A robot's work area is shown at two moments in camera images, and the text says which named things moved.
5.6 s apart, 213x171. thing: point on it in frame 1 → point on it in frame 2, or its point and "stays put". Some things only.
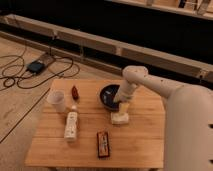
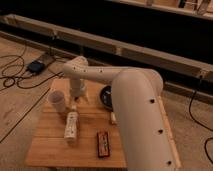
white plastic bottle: x=71 y=125 stays put
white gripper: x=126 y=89 → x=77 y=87
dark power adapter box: x=35 y=67 stays put
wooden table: x=81 y=125 stays put
